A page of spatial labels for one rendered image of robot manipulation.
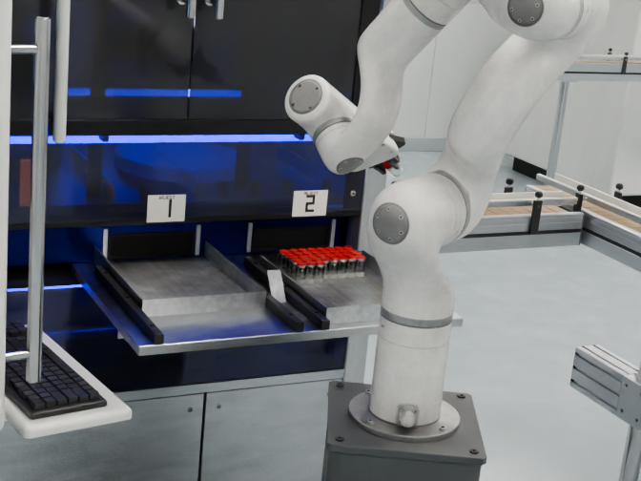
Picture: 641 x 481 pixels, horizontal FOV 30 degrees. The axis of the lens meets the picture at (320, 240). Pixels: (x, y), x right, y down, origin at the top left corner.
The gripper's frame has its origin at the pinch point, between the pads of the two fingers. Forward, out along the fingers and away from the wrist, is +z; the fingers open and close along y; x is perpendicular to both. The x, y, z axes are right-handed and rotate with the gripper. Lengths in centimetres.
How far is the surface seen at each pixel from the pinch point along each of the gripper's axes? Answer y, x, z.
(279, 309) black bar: -32.3, -16.4, 11.6
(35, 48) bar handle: -29, 7, -63
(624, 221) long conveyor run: 21, 16, 115
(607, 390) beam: 2, -22, 129
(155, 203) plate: -55, 14, 7
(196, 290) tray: -51, -6, 12
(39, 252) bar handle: -44, -17, -47
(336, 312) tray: -22.7, -18.9, 16.7
